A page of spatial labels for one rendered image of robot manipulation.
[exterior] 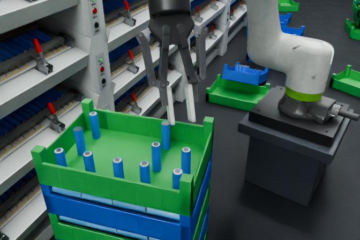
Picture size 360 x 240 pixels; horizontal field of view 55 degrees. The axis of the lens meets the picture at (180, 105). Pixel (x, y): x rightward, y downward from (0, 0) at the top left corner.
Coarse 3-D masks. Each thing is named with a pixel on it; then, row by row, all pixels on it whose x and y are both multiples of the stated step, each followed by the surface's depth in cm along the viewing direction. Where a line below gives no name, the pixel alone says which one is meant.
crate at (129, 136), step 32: (128, 128) 79; (160, 128) 77; (192, 128) 74; (96, 160) 72; (128, 160) 72; (192, 160) 72; (96, 192) 63; (128, 192) 61; (160, 192) 58; (192, 192) 58
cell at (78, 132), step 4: (76, 128) 70; (80, 128) 70; (76, 132) 69; (80, 132) 70; (76, 136) 70; (80, 136) 70; (76, 140) 71; (80, 140) 71; (84, 140) 72; (76, 144) 71; (80, 144) 71; (84, 144) 72; (80, 148) 72; (84, 148) 72; (80, 152) 72
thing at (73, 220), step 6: (60, 216) 71; (72, 222) 71; (78, 222) 70; (84, 222) 70; (96, 228) 70; (102, 228) 69; (108, 228) 69; (120, 234) 71; (126, 234) 68; (132, 234) 68
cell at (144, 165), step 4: (140, 164) 61; (144, 164) 61; (148, 164) 61; (140, 168) 61; (144, 168) 61; (148, 168) 61; (140, 172) 62; (144, 172) 61; (148, 172) 62; (140, 176) 62; (144, 176) 62; (148, 176) 62; (140, 180) 63; (144, 180) 62; (148, 180) 62
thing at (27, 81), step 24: (48, 24) 105; (0, 48) 90; (24, 48) 94; (48, 48) 97; (72, 48) 104; (0, 72) 84; (24, 72) 89; (48, 72) 91; (72, 72) 101; (0, 96) 80; (24, 96) 85
